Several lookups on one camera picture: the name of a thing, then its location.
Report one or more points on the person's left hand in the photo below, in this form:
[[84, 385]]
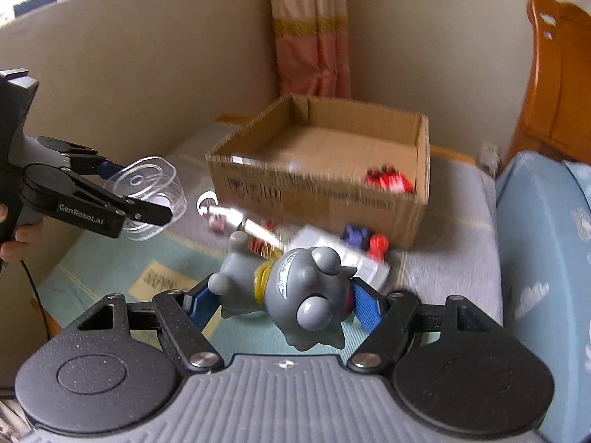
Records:
[[25, 240]]

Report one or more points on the red snack packet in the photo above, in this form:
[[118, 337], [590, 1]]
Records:
[[388, 179]]

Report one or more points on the small red toy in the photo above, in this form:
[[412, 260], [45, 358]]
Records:
[[378, 245]]

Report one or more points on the grey toy figure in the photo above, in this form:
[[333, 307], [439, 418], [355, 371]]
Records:
[[286, 286]]

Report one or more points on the cardboard box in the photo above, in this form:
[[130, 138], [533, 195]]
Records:
[[314, 147]]

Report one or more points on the purple toy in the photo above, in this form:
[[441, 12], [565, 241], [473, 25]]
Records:
[[355, 235]]

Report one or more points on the blue checked bed mat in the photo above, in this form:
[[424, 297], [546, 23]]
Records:
[[443, 263]]

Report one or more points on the orange wooden headboard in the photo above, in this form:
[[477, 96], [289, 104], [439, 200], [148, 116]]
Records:
[[554, 78]]

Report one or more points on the clear plastic container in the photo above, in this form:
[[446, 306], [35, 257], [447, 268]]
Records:
[[152, 180]]

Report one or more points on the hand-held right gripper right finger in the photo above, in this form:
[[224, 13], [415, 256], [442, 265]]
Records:
[[367, 307]]

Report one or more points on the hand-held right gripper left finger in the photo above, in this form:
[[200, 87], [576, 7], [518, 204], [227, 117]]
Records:
[[198, 302]]

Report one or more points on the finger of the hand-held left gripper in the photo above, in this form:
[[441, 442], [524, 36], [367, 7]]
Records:
[[108, 169], [138, 212]]

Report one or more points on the white plastic box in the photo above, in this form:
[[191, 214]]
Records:
[[364, 270]]

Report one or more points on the pink and beige curtain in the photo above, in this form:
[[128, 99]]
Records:
[[309, 55]]

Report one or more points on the blue floral quilt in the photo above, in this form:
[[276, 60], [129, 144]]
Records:
[[540, 263]]

